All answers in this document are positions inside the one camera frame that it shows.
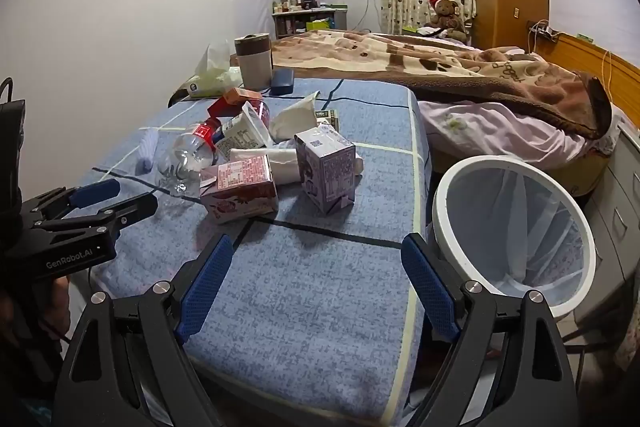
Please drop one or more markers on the wooden headboard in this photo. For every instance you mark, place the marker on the wooden headboard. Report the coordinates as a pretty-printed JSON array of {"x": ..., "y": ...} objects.
[{"x": 590, "y": 52}]

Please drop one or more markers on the white printed carton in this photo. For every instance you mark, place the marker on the white printed carton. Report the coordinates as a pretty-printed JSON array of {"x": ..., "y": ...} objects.
[{"x": 247, "y": 132}]

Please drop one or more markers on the teddy bear with red hat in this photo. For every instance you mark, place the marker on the teddy bear with red hat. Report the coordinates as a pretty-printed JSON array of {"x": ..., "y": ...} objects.
[{"x": 445, "y": 14}]

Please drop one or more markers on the purple printed box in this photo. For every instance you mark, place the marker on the purple printed box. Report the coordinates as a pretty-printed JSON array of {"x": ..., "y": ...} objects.
[{"x": 325, "y": 172}]

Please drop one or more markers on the white round waste bin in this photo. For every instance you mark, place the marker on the white round waste bin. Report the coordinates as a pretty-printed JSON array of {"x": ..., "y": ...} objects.
[{"x": 450, "y": 247}]

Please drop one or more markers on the yellow bed base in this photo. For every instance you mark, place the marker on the yellow bed base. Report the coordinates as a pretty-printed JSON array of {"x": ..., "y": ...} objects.
[{"x": 590, "y": 172}]

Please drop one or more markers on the beige tissue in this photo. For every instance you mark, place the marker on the beige tissue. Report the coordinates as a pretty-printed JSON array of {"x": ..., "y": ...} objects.
[{"x": 295, "y": 117}]

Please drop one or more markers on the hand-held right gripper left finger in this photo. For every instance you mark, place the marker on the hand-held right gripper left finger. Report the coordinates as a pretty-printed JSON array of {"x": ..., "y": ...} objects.
[{"x": 207, "y": 287}]

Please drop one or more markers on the blue checked table cloth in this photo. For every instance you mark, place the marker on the blue checked table cloth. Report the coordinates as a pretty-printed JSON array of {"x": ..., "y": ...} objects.
[{"x": 300, "y": 297}]

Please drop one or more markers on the dark blue glasses case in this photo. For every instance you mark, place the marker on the dark blue glasses case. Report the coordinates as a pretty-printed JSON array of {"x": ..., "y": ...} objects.
[{"x": 281, "y": 82}]

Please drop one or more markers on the orange tablet box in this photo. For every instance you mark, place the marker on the orange tablet box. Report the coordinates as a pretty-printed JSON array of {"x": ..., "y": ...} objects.
[{"x": 240, "y": 94}]

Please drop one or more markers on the red cartoon drink can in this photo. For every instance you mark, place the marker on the red cartoon drink can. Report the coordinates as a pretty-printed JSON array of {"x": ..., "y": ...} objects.
[{"x": 220, "y": 108}]

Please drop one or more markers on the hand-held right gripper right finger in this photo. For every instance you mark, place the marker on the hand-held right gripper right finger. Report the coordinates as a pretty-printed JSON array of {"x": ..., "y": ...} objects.
[{"x": 430, "y": 287}]

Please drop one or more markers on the white paper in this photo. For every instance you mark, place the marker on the white paper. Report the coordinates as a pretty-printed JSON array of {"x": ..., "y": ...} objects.
[{"x": 270, "y": 157}]

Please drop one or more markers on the pink drink carton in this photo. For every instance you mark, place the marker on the pink drink carton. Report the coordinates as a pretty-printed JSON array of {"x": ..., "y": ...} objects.
[{"x": 240, "y": 197}]

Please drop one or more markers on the clear plastic bottle red label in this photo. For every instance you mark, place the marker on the clear plastic bottle red label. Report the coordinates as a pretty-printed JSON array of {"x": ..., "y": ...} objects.
[{"x": 187, "y": 157}]

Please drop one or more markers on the beige and brown cup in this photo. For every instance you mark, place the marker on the beige and brown cup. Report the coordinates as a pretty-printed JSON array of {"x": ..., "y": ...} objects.
[{"x": 253, "y": 67}]

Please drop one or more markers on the brown printed blanket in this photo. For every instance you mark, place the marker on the brown printed blanket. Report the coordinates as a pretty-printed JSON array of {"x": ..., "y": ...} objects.
[{"x": 400, "y": 57}]

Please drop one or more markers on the grey desk shelf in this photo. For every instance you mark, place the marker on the grey desk shelf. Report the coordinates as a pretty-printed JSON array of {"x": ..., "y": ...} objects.
[{"x": 295, "y": 24}]

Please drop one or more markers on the tissue box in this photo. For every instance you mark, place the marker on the tissue box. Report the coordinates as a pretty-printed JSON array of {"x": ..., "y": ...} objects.
[{"x": 210, "y": 84}]

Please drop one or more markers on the grey drawer cabinet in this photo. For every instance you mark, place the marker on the grey drawer cabinet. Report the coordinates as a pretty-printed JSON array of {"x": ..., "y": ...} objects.
[{"x": 620, "y": 207}]

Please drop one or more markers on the green and white small box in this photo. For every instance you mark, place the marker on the green and white small box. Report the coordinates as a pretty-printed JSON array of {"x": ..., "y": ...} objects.
[{"x": 327, "y": 116}]

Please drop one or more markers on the power strip with chargers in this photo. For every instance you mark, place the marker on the power strip with chargers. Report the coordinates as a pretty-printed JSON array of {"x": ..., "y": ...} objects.
[{"x": 542, "y": 29}]

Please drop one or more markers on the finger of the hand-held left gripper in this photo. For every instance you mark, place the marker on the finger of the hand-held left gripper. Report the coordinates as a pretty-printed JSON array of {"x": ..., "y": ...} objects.
[
  {"x": 132, "y": 209},
  {"x": 97, "y": 193}
]

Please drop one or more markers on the pink bed sheet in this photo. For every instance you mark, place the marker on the pink bed sheet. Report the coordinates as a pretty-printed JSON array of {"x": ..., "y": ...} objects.
[{"x": 500, "y": 127}]

